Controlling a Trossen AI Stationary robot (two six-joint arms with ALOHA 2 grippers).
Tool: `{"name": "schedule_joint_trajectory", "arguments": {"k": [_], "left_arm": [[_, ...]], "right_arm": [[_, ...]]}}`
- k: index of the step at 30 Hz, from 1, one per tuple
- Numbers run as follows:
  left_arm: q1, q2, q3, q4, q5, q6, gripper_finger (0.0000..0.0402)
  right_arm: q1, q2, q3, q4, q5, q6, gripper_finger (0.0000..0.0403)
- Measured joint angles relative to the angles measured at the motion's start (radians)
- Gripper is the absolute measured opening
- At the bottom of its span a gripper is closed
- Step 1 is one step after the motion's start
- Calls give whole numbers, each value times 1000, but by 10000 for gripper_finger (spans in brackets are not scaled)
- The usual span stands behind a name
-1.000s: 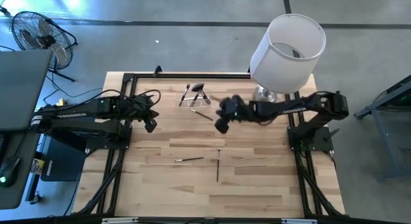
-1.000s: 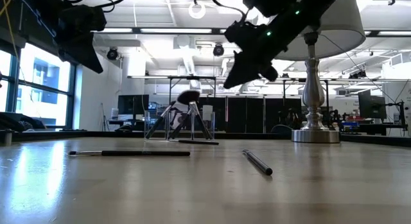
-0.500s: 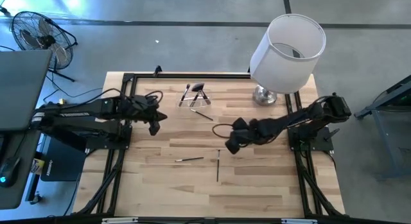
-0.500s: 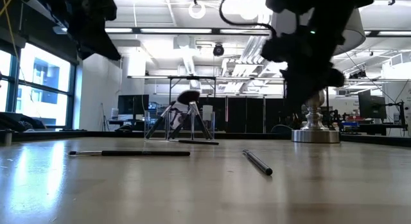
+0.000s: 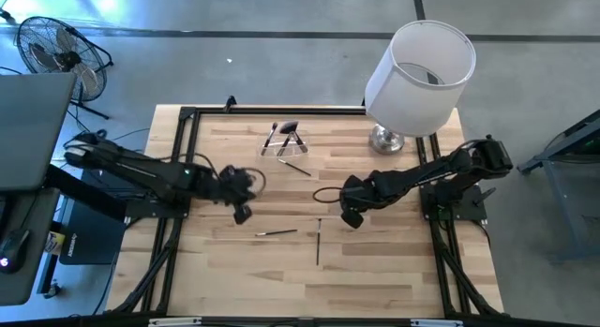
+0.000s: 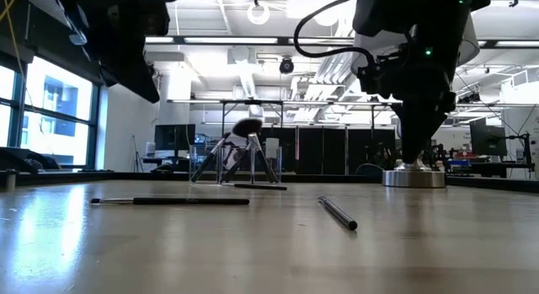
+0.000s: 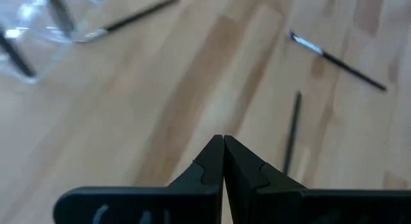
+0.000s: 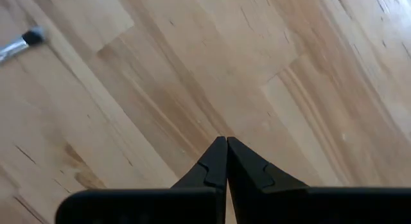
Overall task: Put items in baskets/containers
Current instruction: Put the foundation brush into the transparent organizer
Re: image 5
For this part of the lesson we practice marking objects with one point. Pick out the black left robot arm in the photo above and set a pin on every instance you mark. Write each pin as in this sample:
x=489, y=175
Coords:
x=150, y=173

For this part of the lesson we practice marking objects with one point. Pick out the dark metal cart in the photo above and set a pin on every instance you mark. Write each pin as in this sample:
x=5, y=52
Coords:
x=558, y=148

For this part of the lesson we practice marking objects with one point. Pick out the black clamp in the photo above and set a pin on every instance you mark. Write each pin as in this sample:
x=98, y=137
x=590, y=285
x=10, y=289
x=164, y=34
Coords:
x=230, y=102

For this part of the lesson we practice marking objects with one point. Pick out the black computer mouse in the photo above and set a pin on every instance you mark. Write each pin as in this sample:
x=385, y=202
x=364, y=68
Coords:
x=11, y=249

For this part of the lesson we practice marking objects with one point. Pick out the fine-tipped black eyeliner brush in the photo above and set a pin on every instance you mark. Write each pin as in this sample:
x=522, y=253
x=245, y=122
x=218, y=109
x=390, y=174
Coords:
x=295, y=167

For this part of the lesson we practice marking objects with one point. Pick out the clear acrylic brush organizer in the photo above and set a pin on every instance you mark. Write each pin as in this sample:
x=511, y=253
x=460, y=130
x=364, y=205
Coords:
x=272, y=151

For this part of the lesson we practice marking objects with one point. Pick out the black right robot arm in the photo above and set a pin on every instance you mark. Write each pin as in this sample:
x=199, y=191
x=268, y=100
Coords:
x=412, y=179

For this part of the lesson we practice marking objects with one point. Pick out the large grey panel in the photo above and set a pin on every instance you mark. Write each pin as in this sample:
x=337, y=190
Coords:
x=33, y=130

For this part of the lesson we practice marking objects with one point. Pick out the white bracket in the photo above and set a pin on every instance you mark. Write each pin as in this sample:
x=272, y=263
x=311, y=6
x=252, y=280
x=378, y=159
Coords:
x=173, y=322
x=436, y=323

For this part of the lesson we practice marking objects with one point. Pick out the white-shaded silver table lamp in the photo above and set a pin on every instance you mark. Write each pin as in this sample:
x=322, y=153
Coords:
x=422, y=97

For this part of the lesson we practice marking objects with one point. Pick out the black aluminium table frame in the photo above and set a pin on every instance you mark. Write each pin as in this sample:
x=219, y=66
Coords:
x=281, y=110

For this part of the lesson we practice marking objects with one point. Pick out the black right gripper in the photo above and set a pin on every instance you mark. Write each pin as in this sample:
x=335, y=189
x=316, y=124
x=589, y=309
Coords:
x=352, y=219

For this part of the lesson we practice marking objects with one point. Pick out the long thin black makeup brush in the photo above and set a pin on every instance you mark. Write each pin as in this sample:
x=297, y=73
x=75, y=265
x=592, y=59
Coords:
x=281, y=232

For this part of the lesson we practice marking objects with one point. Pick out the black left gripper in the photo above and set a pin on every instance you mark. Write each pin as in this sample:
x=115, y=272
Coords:
x=243, y=214

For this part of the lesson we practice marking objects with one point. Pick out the black spoolie brow brush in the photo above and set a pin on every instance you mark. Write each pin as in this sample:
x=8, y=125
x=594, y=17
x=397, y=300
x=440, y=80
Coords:
x=301, y=143

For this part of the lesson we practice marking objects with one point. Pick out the grey side desk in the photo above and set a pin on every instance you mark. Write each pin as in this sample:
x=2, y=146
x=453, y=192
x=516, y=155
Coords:
x=33, y=280

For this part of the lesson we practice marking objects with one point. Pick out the black floor fan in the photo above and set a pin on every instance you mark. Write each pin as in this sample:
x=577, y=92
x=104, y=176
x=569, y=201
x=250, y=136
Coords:
x=65, y=60

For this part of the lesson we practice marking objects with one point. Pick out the large black powder brush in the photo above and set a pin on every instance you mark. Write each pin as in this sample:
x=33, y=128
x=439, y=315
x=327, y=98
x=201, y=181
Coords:
x=289, y=127

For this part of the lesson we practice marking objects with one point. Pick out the black husky mat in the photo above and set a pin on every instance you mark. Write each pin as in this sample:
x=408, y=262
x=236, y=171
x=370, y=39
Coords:
x=94, y=242

